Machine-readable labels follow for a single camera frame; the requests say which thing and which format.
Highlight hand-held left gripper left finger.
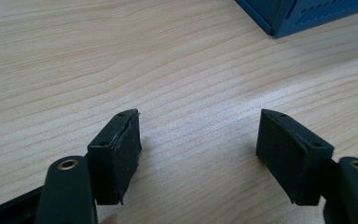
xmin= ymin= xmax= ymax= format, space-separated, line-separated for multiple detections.
xmin=87 ymin=108 xmax=143 ymax=206

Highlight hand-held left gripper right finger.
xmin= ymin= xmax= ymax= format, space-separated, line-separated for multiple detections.
xmin=255 ymin=108 xmax=336 ymax=206

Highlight blue plastic file rack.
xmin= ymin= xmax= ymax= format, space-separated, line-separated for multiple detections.
xmin=234 ymin=0 xmax=358 ymax=39

